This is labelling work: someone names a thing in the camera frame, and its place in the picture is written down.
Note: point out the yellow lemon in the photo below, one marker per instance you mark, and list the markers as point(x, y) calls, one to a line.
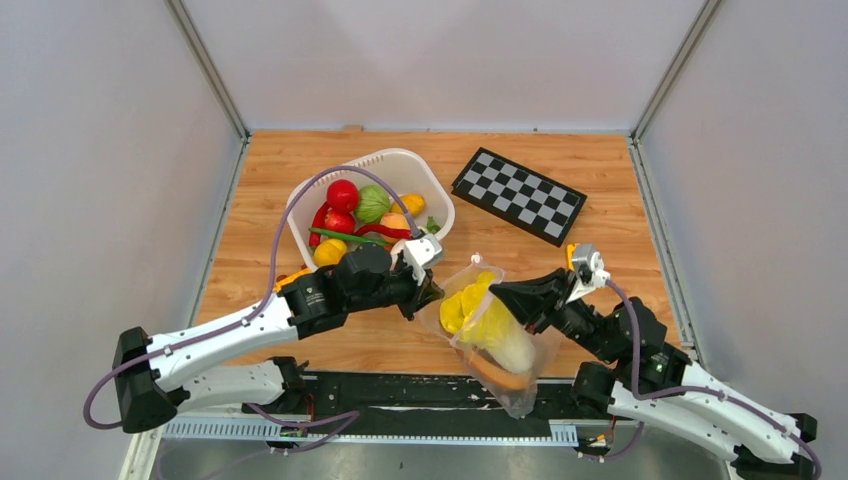
point(329, 252)

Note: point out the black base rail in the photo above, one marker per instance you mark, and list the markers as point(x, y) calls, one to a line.
point(407, 409)

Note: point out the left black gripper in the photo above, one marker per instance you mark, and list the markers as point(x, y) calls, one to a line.
point(420, 296)

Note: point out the white plastic basket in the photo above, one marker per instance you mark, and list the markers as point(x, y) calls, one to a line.
point(404, 171)

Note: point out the yellow toy car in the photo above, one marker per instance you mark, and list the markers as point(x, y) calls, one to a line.
point(285, 279)

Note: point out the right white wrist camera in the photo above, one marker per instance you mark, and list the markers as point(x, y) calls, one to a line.
point(591, 273)

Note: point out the yellow peach fruit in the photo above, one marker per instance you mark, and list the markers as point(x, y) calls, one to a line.
point(393, 220)

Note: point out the black white checkerboard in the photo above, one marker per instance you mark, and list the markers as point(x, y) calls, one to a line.
point(524, 198)

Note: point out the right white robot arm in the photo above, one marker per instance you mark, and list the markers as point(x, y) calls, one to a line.
point(637, 375)

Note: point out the carrot with green stem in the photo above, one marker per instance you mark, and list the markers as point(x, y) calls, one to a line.
point(348, 237)

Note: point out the yellow plastic triangle piece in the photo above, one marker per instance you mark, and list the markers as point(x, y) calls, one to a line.
point(570, 252)

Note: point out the red chili pepper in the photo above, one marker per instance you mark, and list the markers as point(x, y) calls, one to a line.
point(391, 234)
point(318, 222)

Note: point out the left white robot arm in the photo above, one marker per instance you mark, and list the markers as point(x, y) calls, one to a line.
point(159, 376)

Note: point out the yellow napa cabbage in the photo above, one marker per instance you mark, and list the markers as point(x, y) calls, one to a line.
point(475, 319)

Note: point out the green round cabbage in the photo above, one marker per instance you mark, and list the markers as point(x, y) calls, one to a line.
point(374, 203)

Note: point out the clear zip top bag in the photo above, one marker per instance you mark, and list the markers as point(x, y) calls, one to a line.
point(517, 404)

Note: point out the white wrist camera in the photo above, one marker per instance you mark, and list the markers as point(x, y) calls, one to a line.
point(422, 254)
point(591, 273)

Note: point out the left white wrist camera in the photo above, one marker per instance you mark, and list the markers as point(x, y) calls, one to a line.
point(422, 254)

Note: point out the red chili pepper left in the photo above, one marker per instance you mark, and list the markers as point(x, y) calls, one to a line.
point(318, 222)

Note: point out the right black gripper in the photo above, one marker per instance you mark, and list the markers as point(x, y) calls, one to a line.
point(538, 299)

